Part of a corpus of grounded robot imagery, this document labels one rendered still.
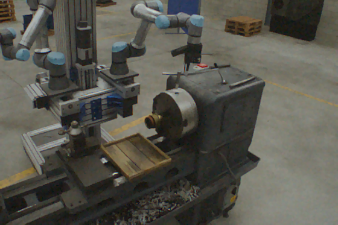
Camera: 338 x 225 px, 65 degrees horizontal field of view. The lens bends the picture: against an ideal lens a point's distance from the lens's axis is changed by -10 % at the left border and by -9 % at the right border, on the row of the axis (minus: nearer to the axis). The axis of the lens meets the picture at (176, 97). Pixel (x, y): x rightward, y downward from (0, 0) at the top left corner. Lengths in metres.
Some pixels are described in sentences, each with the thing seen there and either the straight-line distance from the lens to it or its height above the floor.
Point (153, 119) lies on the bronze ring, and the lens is 1.73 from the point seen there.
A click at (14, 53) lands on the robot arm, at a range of 1.84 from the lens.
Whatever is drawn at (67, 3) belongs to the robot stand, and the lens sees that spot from 2.13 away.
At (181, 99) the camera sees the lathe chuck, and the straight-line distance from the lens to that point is 1.74.
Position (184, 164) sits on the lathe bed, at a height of 0.77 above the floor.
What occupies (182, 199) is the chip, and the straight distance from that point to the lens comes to 1.96.
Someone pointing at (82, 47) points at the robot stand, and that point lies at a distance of 2.14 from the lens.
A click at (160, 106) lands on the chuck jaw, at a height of 1.15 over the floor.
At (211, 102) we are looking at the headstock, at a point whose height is 1.22.
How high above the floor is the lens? 1.98
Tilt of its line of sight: 26 degrees down
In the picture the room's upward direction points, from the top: 4 degrees clockwise
